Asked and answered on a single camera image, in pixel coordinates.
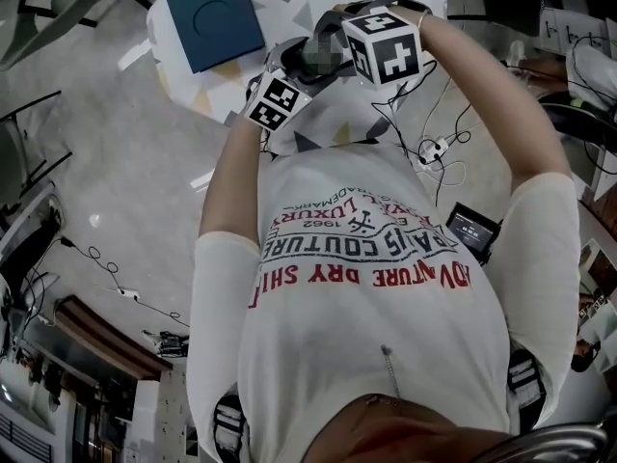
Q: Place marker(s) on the person's neck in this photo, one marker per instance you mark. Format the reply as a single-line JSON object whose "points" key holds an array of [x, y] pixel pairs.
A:
{"points": [[410, 432]]}

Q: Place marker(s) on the white printed paper sheet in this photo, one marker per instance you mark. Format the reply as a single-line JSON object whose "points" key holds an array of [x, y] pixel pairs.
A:
{"points": [[569, 32]]}

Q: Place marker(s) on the green cup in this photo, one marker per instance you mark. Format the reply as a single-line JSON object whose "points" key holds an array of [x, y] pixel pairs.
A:
{"points": [[315, 69]]}

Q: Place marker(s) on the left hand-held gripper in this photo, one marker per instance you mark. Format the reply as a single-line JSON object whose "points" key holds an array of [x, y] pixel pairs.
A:
{"points": [[277, 101]]}

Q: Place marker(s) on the metal head mount band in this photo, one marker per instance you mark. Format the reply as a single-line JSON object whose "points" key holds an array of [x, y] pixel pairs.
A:
{"points": [[549, 444]]}

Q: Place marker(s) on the person's black trousers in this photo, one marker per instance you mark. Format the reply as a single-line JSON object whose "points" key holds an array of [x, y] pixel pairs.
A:
{"points": [[337, 145]]}

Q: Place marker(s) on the brown wooden board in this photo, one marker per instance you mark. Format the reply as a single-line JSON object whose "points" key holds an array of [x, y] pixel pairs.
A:
{"points": [[111, 340]]}

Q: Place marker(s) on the dark blue flat box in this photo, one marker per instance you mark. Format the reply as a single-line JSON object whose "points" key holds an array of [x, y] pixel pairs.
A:
{"points": [[212, 17]]}

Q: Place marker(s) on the person's right forearm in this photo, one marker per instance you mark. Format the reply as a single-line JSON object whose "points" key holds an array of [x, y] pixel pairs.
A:
{"points": [[491, 104]]}

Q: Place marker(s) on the black padded office chair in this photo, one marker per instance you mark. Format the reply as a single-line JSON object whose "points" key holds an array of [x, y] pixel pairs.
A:
{"points": [[578, 116]]}

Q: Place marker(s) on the person's white printed t-shirt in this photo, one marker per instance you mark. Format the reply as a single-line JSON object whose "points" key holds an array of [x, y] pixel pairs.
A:
{"points": [[376, 316]]}

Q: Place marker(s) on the black screen device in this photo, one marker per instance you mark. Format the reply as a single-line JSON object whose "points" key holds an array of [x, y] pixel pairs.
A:
{"points": [[472, 232]]}

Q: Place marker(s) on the white storage cabinet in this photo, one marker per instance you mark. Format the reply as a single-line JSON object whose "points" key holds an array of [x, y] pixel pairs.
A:
{"points": [[154, 417]]}

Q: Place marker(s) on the white power strip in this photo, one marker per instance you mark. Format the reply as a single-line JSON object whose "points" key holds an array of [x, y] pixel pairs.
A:
{"points": [[126, 292], [434, 150]]}

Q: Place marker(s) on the white shelf unit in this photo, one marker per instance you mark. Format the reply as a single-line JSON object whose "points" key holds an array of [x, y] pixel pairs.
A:
{"points": [[600, 171]]}

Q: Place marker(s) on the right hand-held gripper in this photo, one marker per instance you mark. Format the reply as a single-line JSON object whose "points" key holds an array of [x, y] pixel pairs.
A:
{"points": [[385, 48]]}

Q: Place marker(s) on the person's left forearm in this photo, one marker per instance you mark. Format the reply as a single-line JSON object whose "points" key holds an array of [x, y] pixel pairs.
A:
{"points": [[231, 186]]}

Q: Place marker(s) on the grey-green black frame chair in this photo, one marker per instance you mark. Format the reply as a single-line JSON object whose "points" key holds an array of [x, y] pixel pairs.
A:
{"points": [[53, 8], [29, 147]]}

